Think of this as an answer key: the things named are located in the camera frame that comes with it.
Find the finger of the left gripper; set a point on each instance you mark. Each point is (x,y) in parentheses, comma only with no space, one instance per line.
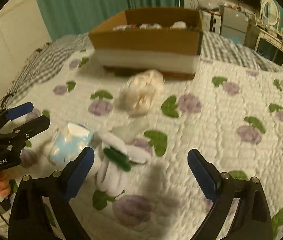
(11,114)
(35,126)

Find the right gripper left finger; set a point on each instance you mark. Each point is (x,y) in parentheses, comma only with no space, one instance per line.
(29,219)

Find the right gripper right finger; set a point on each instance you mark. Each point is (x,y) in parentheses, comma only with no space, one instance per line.
(252,217)

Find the light blue cloud sock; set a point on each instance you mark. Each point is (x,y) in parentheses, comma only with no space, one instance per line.
(68,143)

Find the white green striped sock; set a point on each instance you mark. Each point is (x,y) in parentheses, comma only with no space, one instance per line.
(117,158)

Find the plain white sock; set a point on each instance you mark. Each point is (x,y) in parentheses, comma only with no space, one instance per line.
(128,132)

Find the person's left hand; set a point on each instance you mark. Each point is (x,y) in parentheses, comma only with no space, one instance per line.
(4,183)

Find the white floral quilt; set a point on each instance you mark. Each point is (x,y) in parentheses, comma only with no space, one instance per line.
(231,114)

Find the cream rolled sock ball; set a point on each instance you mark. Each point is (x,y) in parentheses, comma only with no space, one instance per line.
(138,95)

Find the cardboard box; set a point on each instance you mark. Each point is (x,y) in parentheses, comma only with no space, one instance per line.
(167,39)

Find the grey checked bed sheet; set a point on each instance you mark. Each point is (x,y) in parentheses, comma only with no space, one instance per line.
(46,62)

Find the white dressing table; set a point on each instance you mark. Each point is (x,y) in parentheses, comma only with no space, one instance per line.
(264,43)

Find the grey mini fridge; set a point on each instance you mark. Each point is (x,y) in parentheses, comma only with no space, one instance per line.
(234,24)

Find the white suitcase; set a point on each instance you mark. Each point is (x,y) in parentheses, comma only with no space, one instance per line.
(211,21)

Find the white oval vanity mirror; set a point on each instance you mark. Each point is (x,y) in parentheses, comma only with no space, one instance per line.
(270,14)

